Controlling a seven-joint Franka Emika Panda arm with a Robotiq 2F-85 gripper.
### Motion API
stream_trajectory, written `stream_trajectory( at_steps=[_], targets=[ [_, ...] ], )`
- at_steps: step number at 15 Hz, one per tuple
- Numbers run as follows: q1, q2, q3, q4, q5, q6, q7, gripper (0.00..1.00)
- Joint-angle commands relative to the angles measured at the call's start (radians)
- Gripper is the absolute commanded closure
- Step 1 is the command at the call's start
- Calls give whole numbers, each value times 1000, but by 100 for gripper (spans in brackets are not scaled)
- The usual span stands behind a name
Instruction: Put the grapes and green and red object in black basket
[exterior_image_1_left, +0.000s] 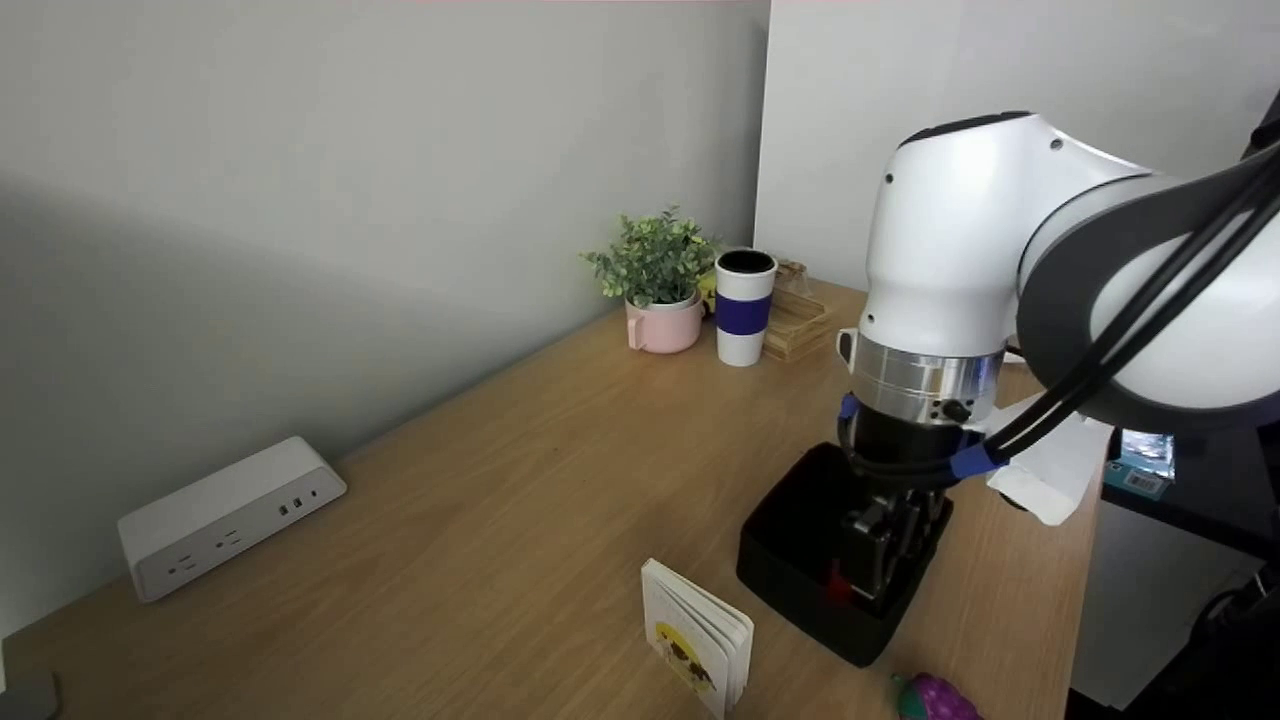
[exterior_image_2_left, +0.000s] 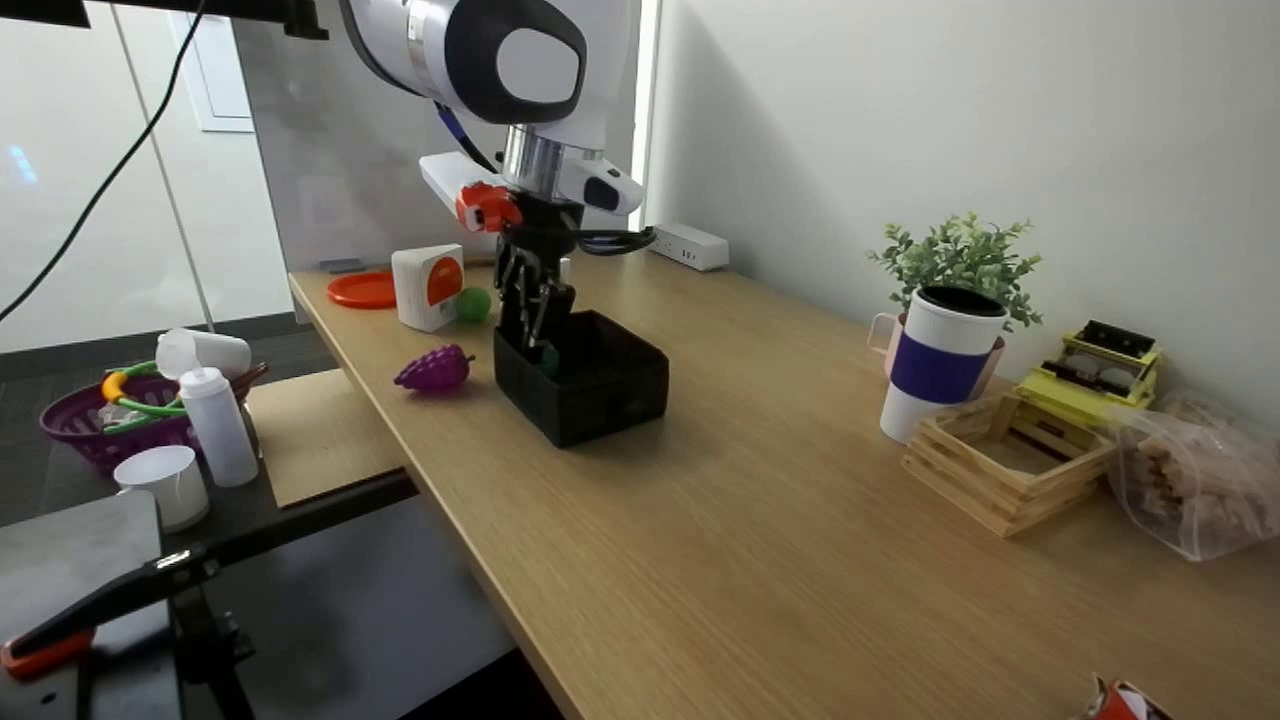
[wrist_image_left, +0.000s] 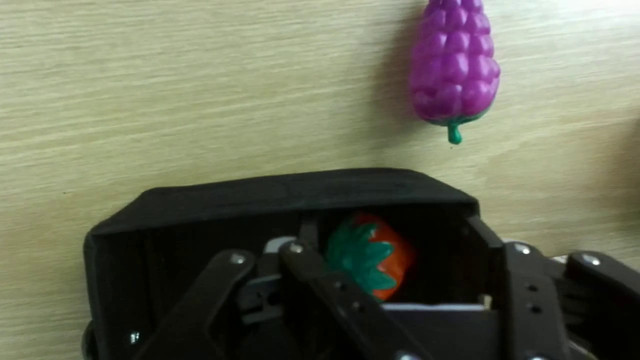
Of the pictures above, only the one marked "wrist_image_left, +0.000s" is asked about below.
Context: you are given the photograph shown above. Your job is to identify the black fabric basket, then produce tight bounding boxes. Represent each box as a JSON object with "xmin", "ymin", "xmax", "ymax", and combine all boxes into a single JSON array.
[{"xmin": 83, "ymin": 166, "xmax": 508, "ymax": 360}]

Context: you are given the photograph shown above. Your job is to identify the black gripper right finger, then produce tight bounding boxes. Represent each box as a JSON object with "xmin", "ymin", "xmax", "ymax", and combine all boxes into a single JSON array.
[{"xmin": 467, "ymin": 216, "xmax": 640, "ymax": 360}]

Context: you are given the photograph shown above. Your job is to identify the purple toy grapes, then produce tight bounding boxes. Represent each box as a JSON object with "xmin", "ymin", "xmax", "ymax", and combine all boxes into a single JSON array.
[{"xmin": 406, "ymin": 0, "xmax": 502, "ymax": 146}]

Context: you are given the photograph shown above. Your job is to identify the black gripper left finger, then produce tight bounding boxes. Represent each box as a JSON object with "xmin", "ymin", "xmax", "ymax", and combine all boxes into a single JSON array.
[{"xmin": 132, "ymin": 216, "xmax": 436, "ymax": 360}]

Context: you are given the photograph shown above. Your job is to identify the green and red toy strawberry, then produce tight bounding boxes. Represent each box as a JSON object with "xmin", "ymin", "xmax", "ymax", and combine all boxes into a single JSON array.
[{"xmin": 325, "ymin": 211, "xmax": 417, "ymax": 303}]

